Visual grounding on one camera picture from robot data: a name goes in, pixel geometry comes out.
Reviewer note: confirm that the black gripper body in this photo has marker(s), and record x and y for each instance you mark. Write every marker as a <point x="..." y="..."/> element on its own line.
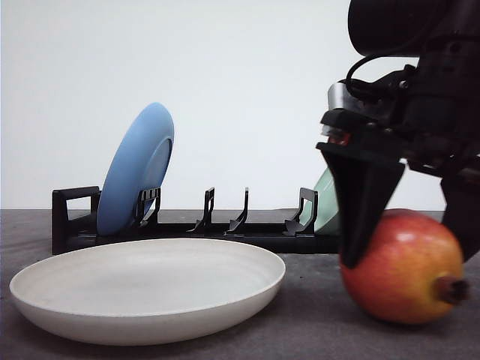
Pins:
<point x="427" y="115"/>

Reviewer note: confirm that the blue plate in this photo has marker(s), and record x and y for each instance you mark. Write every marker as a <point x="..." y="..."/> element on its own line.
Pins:
<point x="139" y="164"/>

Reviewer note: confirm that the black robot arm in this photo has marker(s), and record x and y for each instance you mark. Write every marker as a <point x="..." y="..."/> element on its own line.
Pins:
<point x="412" y="28"/>

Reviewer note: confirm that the green plate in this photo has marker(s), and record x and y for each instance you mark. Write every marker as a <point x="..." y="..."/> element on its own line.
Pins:
<point x="327" y="203"/>

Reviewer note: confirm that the black cable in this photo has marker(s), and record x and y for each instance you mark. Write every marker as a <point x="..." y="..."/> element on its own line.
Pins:
<point x="358" y="61"/>

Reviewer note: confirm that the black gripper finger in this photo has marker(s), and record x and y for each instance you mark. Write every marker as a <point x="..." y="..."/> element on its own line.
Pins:
<point x="462" y="211"/>
<point x="366" y="180"/>

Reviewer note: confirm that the white plate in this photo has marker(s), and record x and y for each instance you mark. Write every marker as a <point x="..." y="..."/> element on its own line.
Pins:
<point x="148" y="291"/>

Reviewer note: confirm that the black plate rack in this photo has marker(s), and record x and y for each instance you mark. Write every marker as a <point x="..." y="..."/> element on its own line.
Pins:
<point x="75" y="213"/>

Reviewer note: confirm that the red yellow pomegranate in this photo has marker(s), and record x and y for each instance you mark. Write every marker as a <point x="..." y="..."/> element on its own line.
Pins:
<point x="410" y="272"/>

